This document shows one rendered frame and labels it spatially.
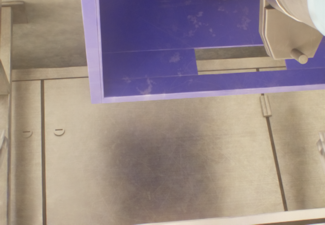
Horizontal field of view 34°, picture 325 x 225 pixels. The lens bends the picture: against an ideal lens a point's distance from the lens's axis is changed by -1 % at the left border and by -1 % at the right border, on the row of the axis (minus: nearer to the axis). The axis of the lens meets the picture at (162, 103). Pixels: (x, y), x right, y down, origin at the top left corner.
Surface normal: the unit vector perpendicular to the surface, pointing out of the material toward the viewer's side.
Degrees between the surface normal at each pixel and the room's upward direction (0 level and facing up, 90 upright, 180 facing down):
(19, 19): 0
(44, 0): 0
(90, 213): 90
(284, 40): 45
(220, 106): 90
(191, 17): 90
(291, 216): 90
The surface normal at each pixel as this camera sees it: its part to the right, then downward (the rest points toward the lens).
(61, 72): 0.08, -0.43
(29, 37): 0.11, 0.90
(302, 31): 0.13, 0.33
